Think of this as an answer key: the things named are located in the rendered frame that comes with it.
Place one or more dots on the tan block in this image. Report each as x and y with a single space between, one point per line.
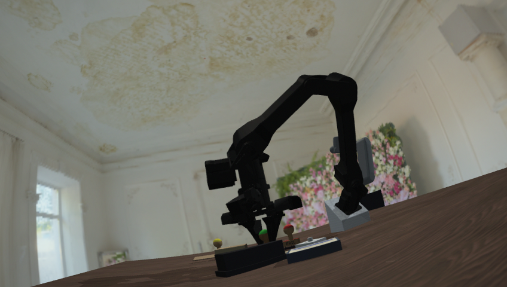
230 248

